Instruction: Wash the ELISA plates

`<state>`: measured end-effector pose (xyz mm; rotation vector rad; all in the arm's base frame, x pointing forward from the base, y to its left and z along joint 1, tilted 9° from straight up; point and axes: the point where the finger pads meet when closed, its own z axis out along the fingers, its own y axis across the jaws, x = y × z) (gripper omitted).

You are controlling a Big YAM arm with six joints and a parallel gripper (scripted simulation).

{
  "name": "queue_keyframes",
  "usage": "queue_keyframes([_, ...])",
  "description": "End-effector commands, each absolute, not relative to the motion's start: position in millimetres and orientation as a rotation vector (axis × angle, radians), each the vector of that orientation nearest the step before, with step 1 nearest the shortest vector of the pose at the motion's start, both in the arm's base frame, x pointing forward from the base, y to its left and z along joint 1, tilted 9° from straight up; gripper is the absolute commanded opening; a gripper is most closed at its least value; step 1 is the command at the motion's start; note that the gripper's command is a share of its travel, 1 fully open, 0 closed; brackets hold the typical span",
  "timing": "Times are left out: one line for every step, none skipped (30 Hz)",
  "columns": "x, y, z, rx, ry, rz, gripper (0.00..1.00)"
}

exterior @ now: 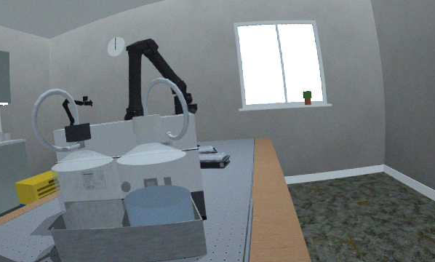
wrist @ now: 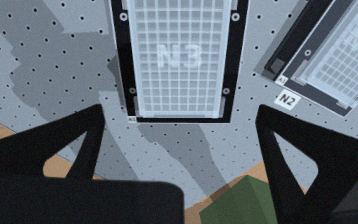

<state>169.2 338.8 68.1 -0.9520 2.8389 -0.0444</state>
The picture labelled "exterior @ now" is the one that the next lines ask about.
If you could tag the white plastic bottle with black cap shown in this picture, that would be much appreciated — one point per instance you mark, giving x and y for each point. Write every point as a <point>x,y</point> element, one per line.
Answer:
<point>86,184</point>

